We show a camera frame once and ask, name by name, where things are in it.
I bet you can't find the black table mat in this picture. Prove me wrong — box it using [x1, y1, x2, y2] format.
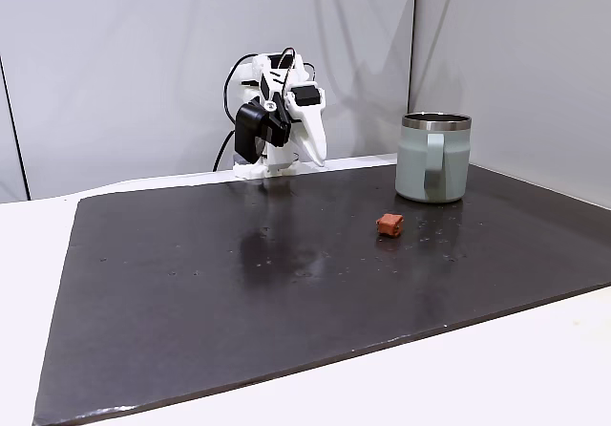
[31, 163, 611, 426]

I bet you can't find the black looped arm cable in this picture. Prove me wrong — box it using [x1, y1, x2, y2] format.
[221, 53, 260, 126]

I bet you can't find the red-brown cube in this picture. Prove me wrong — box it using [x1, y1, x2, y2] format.
[374, 212, 404, 239]

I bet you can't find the black camera box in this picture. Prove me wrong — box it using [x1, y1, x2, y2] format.
[233, 100, 292, 165]

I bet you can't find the black power cable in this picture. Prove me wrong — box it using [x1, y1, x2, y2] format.
[211, 131, 236, 173]

